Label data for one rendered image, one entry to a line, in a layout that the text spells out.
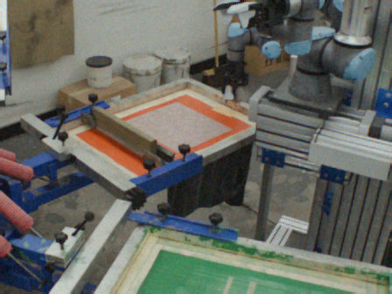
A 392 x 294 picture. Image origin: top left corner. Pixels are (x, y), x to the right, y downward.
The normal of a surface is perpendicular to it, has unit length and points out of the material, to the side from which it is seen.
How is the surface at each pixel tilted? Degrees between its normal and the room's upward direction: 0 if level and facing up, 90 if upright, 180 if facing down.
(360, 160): 90
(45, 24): 89
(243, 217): 0
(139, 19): 90
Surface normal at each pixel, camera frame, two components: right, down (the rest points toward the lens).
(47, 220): 0.00, -0.86
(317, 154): -0.49, 0.44
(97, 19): 0.64, 0.39
